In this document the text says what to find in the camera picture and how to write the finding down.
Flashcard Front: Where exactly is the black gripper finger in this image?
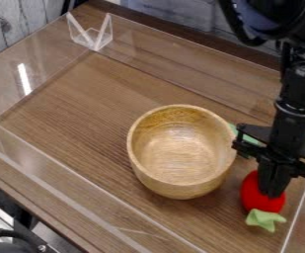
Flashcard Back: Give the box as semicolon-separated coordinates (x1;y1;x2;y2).
256;157;298;199

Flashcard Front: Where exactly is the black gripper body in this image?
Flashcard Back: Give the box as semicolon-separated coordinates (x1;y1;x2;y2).
232;102;305;178

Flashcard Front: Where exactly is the red plush strawberry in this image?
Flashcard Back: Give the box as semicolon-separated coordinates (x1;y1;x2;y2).
240;170;286;233

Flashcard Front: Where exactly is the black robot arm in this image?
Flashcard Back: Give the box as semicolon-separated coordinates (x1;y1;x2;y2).
218;0;305;198

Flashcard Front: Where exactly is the green foam block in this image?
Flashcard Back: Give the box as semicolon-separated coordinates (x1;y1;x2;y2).
228;124;258;144

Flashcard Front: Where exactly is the wooden bowl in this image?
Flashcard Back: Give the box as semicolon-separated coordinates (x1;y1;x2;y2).
127;104;236;200

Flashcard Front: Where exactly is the black metal stand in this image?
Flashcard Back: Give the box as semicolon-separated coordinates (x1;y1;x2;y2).
0;190;60;253

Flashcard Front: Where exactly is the black cable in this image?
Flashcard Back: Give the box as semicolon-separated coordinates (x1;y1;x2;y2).
0;227;34;253

